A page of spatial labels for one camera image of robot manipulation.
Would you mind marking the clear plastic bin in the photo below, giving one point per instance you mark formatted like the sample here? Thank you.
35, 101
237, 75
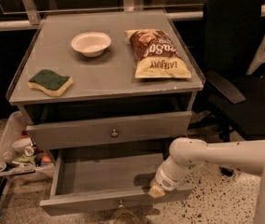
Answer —
19, 172

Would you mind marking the grey drawer cabinet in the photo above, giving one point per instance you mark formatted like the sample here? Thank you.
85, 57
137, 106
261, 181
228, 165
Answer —
103, 86

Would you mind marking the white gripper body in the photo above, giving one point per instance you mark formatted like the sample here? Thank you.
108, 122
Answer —
165, 181

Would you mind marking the green yellow sponge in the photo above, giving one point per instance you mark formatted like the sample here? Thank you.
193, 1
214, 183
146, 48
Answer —
50, 83

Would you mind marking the brown chip bag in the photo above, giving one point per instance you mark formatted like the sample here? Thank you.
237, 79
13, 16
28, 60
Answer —
156, 55

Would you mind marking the black office chair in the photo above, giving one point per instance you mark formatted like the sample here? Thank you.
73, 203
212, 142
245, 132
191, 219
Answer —
234, 100

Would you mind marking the metal railing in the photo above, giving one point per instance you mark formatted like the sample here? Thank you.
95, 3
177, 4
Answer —
76, 13

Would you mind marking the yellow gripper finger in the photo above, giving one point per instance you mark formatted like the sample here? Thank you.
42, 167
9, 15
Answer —
156, 190

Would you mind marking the grey drawer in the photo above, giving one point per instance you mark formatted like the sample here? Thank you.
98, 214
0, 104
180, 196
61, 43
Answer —
81, 185
92, 132

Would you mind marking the grey top drawer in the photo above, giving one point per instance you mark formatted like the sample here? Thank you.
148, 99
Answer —
92, 132

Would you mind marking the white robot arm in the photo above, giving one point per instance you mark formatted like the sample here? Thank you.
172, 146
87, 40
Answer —
186, 154

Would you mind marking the white bowl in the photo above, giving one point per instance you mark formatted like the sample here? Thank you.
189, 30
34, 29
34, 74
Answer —
91, 44

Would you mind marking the white cup in bin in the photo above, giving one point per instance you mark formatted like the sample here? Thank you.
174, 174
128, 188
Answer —
21, 144

